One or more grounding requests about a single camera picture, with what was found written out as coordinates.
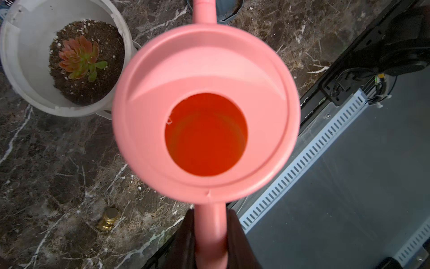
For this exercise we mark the white pot saucer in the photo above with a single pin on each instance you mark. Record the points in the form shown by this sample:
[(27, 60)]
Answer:
[(121, 80)]

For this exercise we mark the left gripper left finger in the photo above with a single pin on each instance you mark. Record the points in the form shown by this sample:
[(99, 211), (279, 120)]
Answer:
[(182, 255)]

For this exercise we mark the blue pot saucer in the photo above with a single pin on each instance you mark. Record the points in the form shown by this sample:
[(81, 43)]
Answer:
[(214, 11)]

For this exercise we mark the gold bottle cap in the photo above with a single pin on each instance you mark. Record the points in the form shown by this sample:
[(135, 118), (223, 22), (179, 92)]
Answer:
[(109, 217)]

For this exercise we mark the red-green succulent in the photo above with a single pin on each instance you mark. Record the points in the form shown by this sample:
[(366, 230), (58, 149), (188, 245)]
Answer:
[(80, 59)]

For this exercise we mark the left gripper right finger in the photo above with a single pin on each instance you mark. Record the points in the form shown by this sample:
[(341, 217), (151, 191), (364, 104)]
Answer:
[(240, 253)]

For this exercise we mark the pink watering can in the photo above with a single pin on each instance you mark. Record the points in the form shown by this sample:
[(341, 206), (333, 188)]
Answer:
[(207, 114)]

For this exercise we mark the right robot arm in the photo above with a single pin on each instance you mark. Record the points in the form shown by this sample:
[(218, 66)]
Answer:
[(405, 47)]

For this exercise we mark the white flower pot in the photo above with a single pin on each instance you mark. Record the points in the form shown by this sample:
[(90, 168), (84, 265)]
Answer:
[(32, 35)]

